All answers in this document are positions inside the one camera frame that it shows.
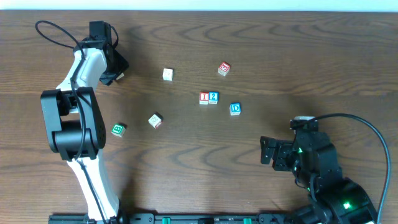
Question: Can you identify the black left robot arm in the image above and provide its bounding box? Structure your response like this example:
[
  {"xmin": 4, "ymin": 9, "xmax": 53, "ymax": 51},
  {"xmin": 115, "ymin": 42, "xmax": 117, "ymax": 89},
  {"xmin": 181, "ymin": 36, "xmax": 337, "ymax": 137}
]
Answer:
[{"xmin": 40, "ymin": 21, "xmax": 130, "ymax": 223}]

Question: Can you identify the white block with red side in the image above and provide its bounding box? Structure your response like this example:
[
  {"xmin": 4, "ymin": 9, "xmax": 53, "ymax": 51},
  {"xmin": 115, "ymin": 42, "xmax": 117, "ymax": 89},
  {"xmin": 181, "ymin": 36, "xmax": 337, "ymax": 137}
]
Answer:
[{"xmin": 148, "ymin": 113, "xmax": 163, "ymax": 129}]

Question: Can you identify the blue number 2 block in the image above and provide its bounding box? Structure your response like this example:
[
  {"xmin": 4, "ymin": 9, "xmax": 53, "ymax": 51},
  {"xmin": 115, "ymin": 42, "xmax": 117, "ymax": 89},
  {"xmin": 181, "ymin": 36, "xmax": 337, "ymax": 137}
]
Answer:
[{"xmin": 208, "ymin": 91, "xmax": 219, "ymax": 105}]

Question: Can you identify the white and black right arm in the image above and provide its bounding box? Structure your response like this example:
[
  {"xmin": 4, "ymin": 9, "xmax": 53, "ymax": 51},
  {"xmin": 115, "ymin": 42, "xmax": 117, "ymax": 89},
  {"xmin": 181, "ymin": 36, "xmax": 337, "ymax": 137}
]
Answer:
[{"xmin": 260, "ymin": 130, "xmax": 377, "ymax": 223}]

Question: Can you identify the red letter block tilted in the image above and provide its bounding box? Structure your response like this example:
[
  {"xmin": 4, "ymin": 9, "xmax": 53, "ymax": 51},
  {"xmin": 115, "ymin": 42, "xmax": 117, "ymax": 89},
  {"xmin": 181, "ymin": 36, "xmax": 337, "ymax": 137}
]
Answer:
[{"xmin": 218, "ymin": 62, "xmax": 231, "ymax": 77}]

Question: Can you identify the red letter I block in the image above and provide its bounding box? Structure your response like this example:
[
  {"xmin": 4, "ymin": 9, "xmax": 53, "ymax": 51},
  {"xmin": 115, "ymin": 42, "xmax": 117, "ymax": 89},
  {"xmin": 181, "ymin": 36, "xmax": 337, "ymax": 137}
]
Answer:
[{"xmin": 199, "ymin": 92, "xmax": 209, "ymax": 105}]

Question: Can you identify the blue letter D block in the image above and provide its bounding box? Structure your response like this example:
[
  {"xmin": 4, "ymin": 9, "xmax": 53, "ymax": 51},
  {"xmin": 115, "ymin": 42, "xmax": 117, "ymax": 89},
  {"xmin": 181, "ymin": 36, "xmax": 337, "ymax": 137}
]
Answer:
[{"xmin": 229, "ymin": 103, "xmax": 241, "ymax": 116}]

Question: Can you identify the red letter A block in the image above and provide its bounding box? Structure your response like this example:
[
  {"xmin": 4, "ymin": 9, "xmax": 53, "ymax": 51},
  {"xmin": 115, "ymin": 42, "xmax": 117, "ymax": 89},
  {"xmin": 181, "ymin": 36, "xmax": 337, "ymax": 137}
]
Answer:
[{"xmin": 115, "ymin": 73, "xmax": 124, "ymax": 80}]

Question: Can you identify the green letter B block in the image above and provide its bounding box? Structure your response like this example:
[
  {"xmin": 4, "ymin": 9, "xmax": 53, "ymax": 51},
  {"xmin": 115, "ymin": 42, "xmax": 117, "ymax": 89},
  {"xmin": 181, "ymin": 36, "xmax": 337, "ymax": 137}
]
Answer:
[{"xmin": 111, "ymin": 123, "xmax": 126, "ymax": 137}]

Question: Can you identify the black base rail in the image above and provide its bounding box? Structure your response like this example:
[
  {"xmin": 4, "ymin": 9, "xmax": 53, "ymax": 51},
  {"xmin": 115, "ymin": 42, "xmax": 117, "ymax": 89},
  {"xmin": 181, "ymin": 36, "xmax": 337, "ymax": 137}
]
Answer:
[{"xmin": 48, "ymin": 213, "xmax": 299, "ymax": 224}]

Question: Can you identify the plain white wooden block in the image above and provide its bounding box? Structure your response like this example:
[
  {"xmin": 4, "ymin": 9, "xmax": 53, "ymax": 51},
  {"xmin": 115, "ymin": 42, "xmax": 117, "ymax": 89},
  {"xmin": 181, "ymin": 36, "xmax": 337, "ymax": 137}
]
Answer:
[{"xmin": 162, "ymin": 68, "xmax": 174, "ymax": 81}]

